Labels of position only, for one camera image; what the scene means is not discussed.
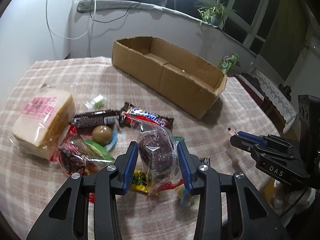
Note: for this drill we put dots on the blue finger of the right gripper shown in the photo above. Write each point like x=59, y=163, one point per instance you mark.
x=253, y=138
x=245, y=145

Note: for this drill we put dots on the open cardboard box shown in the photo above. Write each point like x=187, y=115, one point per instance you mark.
x=185, y=79

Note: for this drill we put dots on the brown egg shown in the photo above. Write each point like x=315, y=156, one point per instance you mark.
x=102, y=135

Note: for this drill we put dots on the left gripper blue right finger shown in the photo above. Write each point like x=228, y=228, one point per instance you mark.
x=230, y=206

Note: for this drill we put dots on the pink snack sachet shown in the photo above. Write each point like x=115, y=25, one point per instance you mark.
x=232, y=132

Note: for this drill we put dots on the dark chocolate bar wrapper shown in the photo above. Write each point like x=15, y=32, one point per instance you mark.
x=93, y=119

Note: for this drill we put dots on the grey windowsill cloth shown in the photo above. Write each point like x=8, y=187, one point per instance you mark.
x=104, y=5

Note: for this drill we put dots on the red bagged dark cake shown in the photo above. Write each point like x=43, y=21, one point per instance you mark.
x=73, y=154

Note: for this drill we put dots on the teal white candy packet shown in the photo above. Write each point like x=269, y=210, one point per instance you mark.
x=186, y=200

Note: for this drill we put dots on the green snack packet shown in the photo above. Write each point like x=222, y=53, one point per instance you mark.
x=99, y=150

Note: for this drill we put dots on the dark figurine on table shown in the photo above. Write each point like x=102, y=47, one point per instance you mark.
x=286, y=90

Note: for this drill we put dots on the bagged dark round cake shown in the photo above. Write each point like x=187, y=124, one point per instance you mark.
x=158, y=152

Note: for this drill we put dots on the packaged sliced bread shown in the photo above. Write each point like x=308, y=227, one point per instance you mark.
x=40, y=125

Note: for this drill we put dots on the white lace cloth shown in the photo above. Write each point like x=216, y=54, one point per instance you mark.
x=282, y=104

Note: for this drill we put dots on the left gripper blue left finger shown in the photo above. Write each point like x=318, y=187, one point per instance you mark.
x=66, y=215

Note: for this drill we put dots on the potted spider plant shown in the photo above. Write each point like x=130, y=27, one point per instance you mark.
x=213, y=13

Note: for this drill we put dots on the small green candy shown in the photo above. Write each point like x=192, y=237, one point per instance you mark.
x=96, y=103

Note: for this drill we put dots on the snickers bar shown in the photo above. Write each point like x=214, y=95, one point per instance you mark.
x=129, y=113

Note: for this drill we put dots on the yellow candy wrapper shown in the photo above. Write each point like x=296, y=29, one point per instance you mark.
x=141, y=183

